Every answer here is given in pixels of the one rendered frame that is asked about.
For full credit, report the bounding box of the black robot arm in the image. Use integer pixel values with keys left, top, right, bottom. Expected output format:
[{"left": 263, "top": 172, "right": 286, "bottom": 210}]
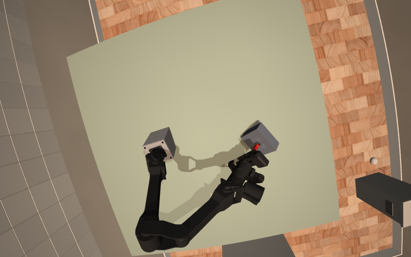
[{"left": 135, "top": 145, "right": 265, "bottom": 252}]

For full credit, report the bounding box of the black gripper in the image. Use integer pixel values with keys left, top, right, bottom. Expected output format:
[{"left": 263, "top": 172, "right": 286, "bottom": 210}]
[{"left": 228, "top": 149, "right": 269, "bottom": 180}]

